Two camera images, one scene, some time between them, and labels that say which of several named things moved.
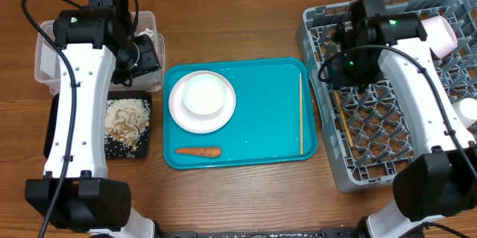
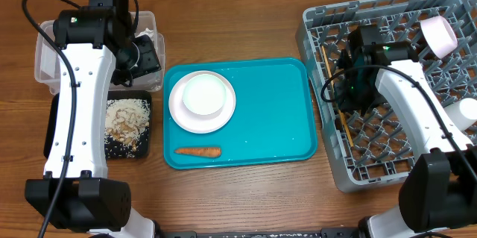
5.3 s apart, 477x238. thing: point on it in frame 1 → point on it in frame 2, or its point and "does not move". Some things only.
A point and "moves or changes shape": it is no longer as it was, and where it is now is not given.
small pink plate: x=441 y=38 does not move
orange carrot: x=204 y=151 does not move
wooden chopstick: x=301 y=113 moves or changes shape
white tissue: x=147 y=32 does not move
